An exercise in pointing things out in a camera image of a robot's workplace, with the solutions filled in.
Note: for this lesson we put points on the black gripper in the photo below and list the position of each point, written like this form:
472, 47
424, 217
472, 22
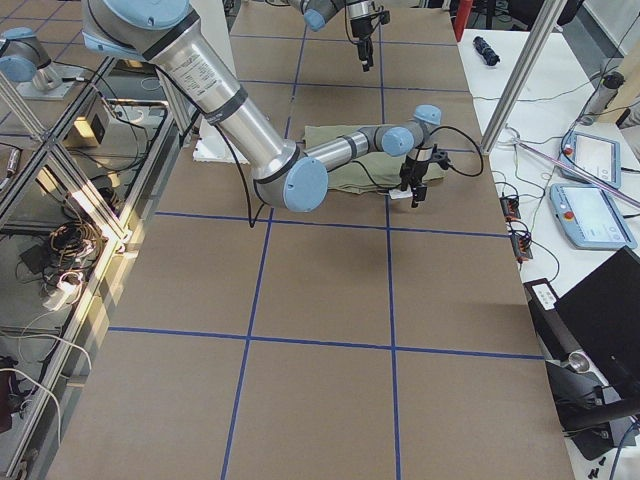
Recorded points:
411, 172
359, 31

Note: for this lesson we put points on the olive green long-sleeve shirt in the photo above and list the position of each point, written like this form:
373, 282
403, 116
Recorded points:
369, 173

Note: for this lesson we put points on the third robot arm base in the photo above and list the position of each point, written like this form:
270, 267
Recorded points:
26, 63

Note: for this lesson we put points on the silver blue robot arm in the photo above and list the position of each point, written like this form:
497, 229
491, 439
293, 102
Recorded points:
318, 13
168, 35

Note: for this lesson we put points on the white paper price tag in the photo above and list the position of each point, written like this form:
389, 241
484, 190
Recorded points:
396, 194

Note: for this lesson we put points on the orange black circuit board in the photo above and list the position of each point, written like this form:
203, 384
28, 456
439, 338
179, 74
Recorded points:
510, 208

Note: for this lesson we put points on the folded dark blue umbrella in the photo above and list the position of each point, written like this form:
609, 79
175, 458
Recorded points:
486, 52

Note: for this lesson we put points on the near blue teach pendant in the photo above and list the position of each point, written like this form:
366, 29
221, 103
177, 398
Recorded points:
589, 218

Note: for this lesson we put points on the blue teach pendant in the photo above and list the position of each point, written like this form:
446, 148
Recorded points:
593, 155
589, 218

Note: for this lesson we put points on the far blue teach pendant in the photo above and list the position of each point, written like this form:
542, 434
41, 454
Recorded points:
593, 155

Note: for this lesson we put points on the grey water bottle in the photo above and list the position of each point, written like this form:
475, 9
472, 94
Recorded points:
606, 90

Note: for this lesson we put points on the black laptop computer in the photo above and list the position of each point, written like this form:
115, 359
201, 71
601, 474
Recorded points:
599, 317

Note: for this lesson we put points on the aluminium frame post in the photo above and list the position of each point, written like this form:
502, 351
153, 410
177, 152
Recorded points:
535, 42

